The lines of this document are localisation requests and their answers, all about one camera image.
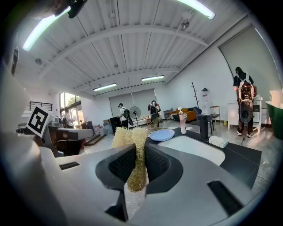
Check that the large window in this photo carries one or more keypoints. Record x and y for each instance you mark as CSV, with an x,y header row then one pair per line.
x,y
70,103

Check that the small metal shelf rack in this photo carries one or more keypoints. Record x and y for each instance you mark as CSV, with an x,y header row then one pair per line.
x,y
168,113

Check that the white water dispenser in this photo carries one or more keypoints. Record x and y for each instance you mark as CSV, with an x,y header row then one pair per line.
x,y
205,101

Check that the pink pump soap bottle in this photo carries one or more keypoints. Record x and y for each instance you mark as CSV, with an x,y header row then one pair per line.
x,y
183,123

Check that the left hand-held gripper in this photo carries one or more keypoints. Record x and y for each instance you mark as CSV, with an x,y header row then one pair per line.
x,y
37,120

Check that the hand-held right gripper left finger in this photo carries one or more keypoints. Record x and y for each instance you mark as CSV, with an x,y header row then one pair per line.
x,y
88,187

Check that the black white striped blanket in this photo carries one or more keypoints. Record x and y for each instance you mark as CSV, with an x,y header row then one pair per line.
x,y
179,117

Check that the wooden frame chair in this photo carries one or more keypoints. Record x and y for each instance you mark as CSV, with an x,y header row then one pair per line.
x,y
215,115

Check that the green bathtub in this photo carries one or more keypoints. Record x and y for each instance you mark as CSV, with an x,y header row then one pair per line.
x,y
275,123

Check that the long ceiling light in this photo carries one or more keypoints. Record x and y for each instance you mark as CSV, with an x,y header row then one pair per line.
x,y
105,87
37,33
199,8
152,78

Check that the soap bar on dish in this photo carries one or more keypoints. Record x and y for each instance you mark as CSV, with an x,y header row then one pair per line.
x,y
218,141

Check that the white and black backpack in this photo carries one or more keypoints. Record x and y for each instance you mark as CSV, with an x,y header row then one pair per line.
x,y
245,90

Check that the white cabinet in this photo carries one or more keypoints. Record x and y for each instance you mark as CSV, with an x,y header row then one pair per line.
x,y
232,114

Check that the orange sofa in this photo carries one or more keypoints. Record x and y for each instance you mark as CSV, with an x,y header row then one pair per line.
x,y
190,114

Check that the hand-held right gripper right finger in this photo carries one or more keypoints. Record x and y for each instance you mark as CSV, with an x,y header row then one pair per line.
x,y
188,198

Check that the yellow sponge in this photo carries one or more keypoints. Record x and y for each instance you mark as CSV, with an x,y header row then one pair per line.
x,y
139,141

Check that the dark wooden coat rack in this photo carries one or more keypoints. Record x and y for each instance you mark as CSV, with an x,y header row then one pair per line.
x,y
195,95

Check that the white sink basin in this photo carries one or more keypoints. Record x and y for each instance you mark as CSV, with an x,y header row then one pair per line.
x,y
194,148

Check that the dark blue chair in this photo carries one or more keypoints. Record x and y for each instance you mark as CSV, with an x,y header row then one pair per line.
x,y
211,120

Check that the blue plate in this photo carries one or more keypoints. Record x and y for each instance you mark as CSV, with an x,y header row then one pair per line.
x,y
161,135

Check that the ceiling spotlight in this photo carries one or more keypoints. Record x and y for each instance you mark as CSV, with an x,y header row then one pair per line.
x,y
185,19

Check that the black standing fan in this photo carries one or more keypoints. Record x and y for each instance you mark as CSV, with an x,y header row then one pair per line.
x,y
135,112

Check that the black faucet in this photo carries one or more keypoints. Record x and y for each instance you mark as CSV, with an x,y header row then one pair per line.
x,y
204,128

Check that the grey roller blind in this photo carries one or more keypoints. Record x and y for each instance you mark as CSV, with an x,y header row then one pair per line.
x,y
141,99
243,57

